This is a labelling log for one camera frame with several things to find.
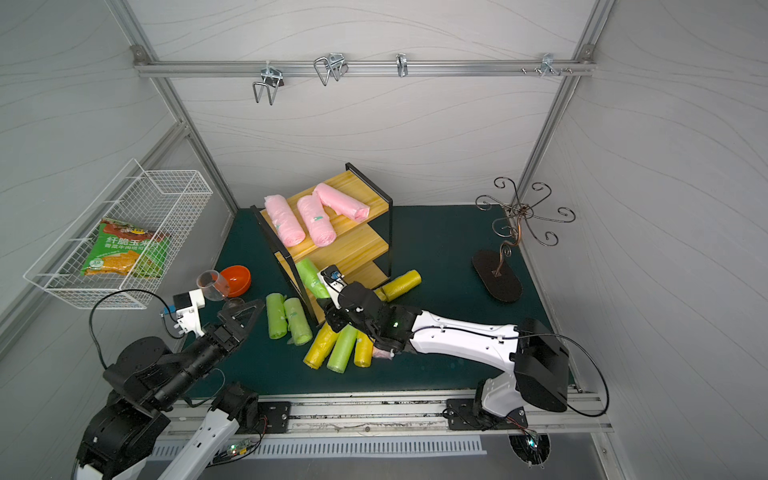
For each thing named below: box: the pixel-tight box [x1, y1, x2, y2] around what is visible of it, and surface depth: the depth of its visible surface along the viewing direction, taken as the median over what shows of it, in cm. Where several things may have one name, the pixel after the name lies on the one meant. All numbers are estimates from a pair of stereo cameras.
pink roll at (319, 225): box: [297, 194, 337, 248], surface depth 67 cm
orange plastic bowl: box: [220, 265, 251, 298], surface depth 97 cm
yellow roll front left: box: [303, 322, 339, 370], surface depth 83 cm
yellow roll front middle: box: [353, 330, 374, 368], surface depth 83 cm
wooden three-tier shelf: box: [251, 162, 393, 324], surface depth 72 cm
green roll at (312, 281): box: [296, 257, 330, 299], surface depth 72 cm
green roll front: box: [327, 324, 358, 374], surface depth 83 cm
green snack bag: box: [81, 218, 171, 278], surface depth 63 cm
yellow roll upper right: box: [374, 269, 422, 302], surface depth 98 cm
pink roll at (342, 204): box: [313, 183, 371, 222], surface depth 73 cm
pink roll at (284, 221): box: [264, 194, 306, 247], surface depth 67 cm
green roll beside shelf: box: [284, 297, 313, 346], surface depth 88 cm
